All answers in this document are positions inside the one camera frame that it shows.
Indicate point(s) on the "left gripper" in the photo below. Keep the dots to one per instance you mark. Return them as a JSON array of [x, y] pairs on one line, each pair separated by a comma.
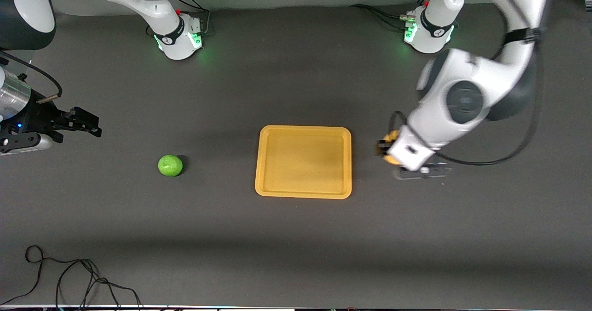
[[383, 145]]

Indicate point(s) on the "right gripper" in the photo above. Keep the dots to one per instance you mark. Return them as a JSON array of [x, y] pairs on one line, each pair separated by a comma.
[[37, 117]]

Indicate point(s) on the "yellow potato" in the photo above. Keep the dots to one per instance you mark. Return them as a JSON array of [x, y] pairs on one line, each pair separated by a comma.
[[393, 136]]

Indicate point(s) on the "green apple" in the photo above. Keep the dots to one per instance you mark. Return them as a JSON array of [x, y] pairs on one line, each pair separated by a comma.
[[170, 165]]

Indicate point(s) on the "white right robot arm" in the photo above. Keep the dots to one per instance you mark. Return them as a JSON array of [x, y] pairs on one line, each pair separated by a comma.
[[152, 5]]

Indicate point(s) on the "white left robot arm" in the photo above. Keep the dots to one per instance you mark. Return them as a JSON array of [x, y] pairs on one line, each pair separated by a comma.
[[462, 98]]

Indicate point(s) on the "yellow plastic tray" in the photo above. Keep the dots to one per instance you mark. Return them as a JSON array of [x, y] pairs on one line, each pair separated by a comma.
[[303, 163]]

